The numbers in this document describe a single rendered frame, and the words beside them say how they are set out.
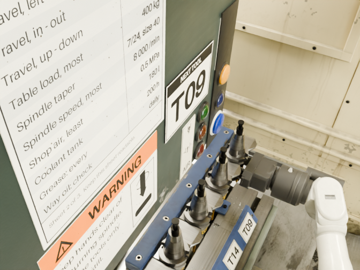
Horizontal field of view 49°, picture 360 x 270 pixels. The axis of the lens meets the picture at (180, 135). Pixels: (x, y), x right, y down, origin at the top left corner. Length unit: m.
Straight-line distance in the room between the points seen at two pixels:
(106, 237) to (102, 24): 0.20
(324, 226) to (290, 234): 0.52
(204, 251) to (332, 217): 0.42
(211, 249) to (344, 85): 0.63
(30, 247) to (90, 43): 0.14
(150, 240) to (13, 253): 0.60
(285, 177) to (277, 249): 0.51
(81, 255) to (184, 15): 0.22
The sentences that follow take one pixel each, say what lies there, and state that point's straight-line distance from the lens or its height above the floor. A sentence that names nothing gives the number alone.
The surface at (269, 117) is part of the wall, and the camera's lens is 1.43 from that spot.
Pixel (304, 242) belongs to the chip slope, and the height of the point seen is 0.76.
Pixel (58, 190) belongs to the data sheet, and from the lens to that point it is 0.27.
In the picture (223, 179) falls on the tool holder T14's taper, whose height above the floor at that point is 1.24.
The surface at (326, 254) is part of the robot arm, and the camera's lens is 0.97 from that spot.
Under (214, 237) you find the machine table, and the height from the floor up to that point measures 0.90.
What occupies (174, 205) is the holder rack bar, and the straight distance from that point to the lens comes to 0.90.
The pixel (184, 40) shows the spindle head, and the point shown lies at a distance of 0.36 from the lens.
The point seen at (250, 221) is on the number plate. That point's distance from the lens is 1.26.
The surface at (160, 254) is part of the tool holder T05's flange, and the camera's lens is 0.84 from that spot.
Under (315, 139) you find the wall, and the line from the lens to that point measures 1.43.
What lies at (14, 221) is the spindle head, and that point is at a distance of 0.25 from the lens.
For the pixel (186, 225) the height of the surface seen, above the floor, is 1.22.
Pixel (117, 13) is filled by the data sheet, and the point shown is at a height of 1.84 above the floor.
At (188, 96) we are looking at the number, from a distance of 0.41.
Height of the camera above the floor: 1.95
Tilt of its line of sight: 43 degrees down
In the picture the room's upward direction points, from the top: 3 degrees clockwise
